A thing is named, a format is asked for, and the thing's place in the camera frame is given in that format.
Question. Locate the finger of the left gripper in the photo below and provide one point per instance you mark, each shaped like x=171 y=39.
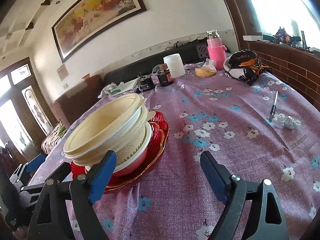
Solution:
x=30 y=194
x=24 y=172

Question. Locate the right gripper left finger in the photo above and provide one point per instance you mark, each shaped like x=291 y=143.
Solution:
x=50 y=219

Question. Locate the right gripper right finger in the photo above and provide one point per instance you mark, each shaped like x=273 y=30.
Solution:
x=266 y=218

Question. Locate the cream plastic bowl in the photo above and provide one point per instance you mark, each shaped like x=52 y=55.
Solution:
x=101 y=125
x=130 y=144

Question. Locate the large red glass plate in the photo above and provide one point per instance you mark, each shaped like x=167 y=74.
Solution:
x=150 y=154

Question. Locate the patterned cushion blanket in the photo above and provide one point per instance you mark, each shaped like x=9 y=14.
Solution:
x=53 y=137

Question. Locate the purple floral tablecloth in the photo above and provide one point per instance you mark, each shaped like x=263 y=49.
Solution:
x=230 y=119

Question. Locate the brown armchair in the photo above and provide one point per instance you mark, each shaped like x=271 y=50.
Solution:
x=76 y=101

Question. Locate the silver pen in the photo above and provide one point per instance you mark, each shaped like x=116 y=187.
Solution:
x=273 y=109

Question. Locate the white rag and paper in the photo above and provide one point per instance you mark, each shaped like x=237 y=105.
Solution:
x=113 y=89

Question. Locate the bread in plastic bag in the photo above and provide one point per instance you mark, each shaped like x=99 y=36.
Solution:
x=208 y=69

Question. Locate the black electronic device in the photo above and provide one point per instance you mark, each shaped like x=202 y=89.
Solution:
x=145 y=82

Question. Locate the dark small jar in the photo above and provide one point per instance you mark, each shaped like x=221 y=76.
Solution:
x=164 y=75

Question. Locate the pink knit-sleeved bottle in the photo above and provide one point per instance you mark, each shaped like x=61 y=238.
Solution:
x=216 y=49

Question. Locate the white plastic jar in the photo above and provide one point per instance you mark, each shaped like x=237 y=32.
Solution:
x=175 y=65

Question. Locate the black sofa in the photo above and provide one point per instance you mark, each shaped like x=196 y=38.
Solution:
x=190 y=53

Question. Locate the framed horse painting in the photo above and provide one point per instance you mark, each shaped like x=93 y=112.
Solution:
x=86 y=19

